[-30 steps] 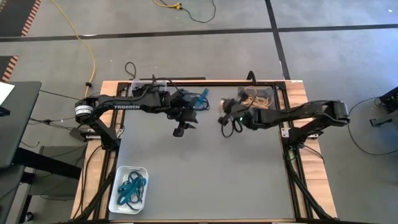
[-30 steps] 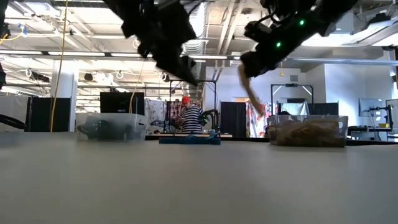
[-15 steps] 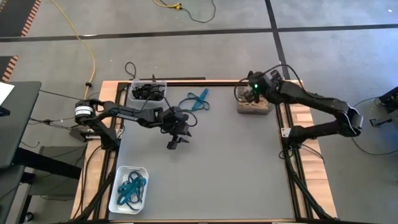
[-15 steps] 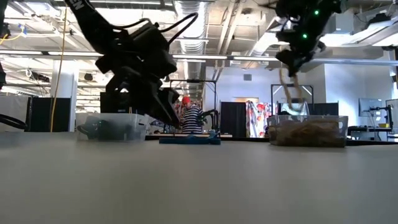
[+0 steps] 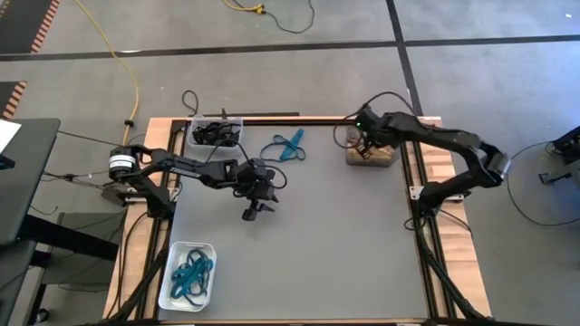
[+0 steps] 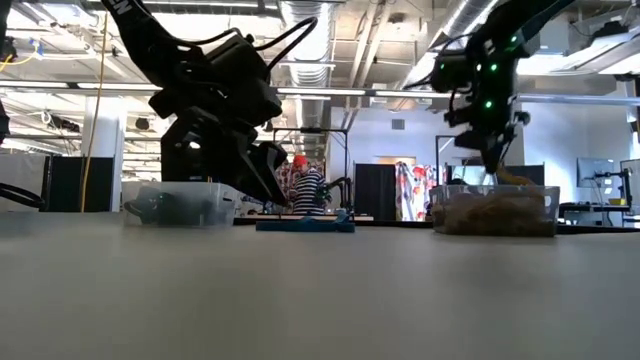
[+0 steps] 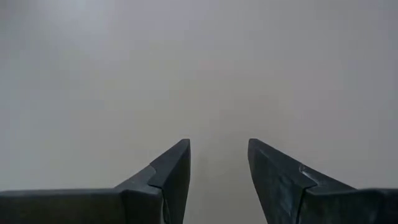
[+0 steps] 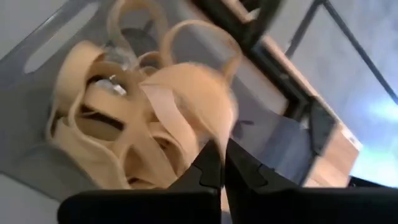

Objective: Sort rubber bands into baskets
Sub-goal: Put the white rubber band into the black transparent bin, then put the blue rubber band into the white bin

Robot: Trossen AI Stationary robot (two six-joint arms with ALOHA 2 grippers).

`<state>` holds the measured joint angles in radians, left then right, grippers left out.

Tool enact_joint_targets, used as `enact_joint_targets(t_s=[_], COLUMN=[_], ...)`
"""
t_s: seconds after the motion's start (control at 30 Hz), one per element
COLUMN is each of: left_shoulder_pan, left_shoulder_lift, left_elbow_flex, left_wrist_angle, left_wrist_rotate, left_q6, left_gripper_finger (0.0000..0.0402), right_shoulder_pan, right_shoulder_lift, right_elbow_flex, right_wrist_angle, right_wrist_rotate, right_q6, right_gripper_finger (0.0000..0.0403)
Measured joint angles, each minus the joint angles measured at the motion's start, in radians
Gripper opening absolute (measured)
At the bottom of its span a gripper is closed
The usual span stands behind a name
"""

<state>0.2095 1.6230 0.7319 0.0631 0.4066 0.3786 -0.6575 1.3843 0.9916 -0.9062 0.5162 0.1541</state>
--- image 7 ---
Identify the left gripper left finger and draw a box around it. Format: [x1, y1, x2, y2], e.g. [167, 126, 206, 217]
[0, 138, 191, 224]

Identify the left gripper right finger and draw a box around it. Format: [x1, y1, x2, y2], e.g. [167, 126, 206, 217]
[248, 138, 398, 224]

